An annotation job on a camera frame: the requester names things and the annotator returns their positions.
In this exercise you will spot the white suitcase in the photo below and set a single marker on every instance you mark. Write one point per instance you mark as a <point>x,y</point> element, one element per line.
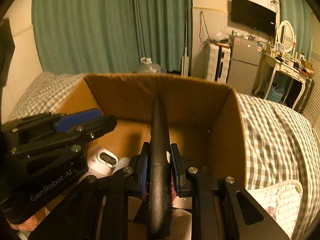
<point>217,63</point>

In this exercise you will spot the left hand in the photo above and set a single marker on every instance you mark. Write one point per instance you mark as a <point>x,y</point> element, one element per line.
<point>31,223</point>

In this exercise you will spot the large green curtain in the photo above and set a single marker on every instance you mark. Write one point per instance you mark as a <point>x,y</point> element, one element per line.
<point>108,36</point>

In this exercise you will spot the white dressing table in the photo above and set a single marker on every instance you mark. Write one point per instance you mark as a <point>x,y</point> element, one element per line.
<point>273,71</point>

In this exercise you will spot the clear water jug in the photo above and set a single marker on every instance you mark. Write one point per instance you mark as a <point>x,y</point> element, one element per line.
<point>149,67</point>

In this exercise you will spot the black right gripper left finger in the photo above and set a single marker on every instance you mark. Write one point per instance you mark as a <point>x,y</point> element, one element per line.
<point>97,208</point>

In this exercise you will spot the grey checked bed sheet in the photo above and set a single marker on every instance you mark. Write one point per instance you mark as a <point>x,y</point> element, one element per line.
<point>258,142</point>

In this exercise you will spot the white hair dryer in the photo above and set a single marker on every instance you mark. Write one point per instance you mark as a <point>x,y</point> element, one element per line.
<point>101,162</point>

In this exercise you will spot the white oval vanity mirror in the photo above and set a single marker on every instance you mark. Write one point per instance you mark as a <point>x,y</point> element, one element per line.
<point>286,36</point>

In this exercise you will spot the red patterned pouch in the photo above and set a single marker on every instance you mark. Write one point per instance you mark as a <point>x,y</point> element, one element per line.
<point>173,191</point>

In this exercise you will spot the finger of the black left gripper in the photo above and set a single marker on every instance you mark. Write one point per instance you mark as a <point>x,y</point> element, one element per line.
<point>44,137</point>
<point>60,122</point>

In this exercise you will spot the blue waste basket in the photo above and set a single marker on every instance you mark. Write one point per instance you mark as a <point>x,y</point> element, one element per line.
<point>276,93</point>

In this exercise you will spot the black wall television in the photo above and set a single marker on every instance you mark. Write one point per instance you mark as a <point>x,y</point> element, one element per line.
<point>253,15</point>

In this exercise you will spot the brown cardboard box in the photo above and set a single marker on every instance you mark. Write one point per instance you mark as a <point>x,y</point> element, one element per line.
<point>183,135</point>

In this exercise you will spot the dark green suitcase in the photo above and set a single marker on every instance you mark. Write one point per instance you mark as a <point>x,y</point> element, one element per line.
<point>304,95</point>

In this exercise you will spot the white flat mop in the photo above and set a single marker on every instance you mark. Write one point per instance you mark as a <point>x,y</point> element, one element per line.
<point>185,57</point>

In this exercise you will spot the green window curtain right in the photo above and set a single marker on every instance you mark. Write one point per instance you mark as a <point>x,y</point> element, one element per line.
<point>298,13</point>

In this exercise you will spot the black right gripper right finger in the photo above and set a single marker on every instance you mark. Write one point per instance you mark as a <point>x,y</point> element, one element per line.
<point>221,208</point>

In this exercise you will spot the silver mini fridge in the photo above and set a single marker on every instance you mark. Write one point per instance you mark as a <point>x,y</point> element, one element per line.
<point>244,64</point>

